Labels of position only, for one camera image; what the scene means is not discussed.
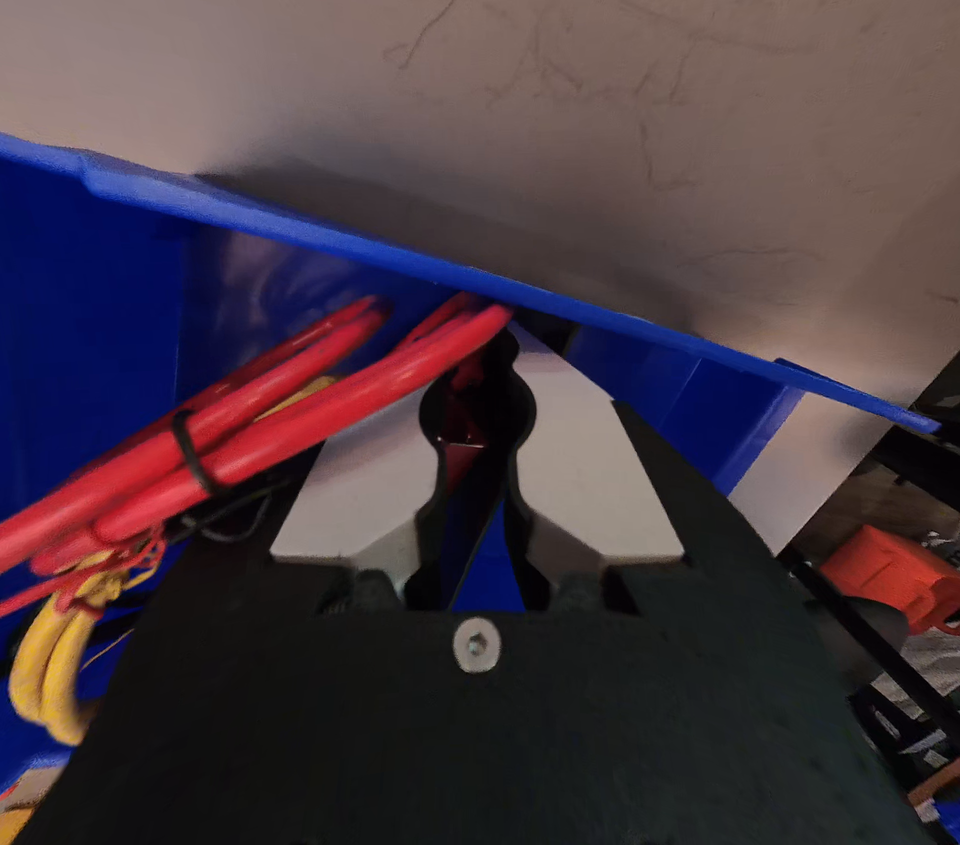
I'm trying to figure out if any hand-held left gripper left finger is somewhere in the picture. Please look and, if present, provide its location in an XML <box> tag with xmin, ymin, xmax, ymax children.
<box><xmin>270</xmin><ymin>368</ymin><xmax>455</xmax><ymax>611</ymax></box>

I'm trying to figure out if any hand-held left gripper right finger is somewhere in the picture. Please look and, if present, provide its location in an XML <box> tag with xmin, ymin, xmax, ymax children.
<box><xmin>491</xmin><ymin>326</ymin><xmax>687</xmax><ymax>611</ymax></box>

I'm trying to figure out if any red ethernet cable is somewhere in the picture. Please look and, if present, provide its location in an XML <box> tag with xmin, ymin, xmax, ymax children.
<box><xmin>0</xmin><ymin>292</ymin><xmax>519</xmax><ymax>620</ymax></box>

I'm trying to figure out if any blue bin with cables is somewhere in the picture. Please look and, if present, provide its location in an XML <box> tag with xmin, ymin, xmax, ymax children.
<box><xmin>0</xmin><ymin>132</ymin><xmax>944</xmax><ymax>797</ymax></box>

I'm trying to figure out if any yellow ethernet cable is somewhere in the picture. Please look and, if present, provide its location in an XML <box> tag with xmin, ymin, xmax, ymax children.
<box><xmin>6</xmin><ymin>374</ymin><xmax>166</xmax><ymax>749</ymax></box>

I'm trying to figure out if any orange object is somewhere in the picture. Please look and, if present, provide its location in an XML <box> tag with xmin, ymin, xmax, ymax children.
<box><xmin>819</xmin><ymin>524</ymin><xmax>960</xmax><ymax>638</ymax></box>

